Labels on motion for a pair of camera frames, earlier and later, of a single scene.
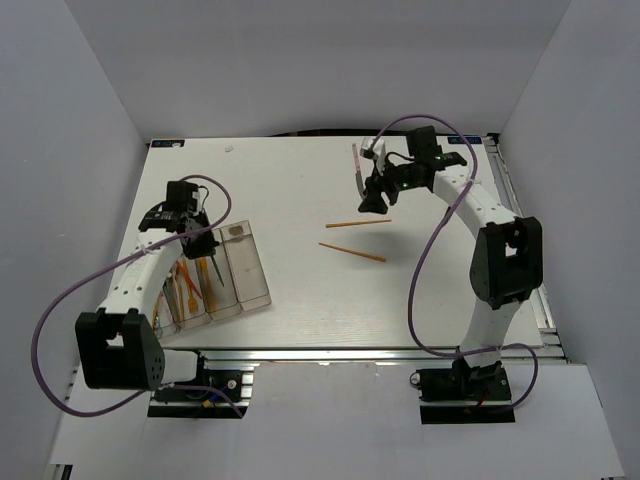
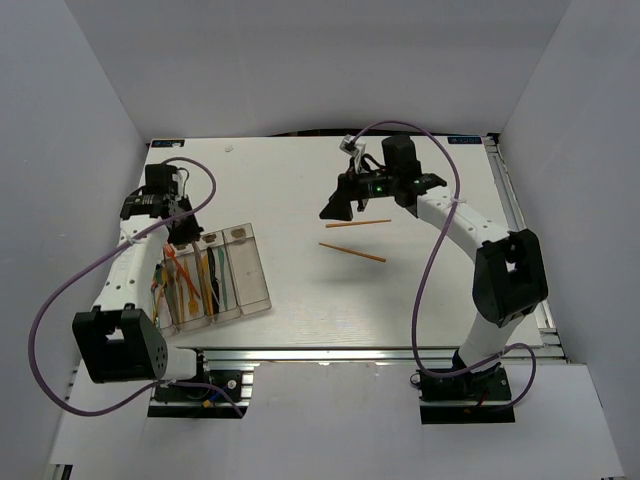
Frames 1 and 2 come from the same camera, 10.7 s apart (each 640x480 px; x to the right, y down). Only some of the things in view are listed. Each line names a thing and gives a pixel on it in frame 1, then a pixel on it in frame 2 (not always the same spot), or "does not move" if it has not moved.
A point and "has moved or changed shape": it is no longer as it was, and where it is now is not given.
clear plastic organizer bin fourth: [245, 264] does not move
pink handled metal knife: [358, 177] has moved or changed shape
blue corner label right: [470, 139] does not move
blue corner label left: [167, 143] does not move
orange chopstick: [352, 252] does not move
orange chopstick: [356, 223] does not move
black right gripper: [374, 186] -> [348, 189]
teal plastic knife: [217, 270] has moved or changed shape
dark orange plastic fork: [196, 290] does not move
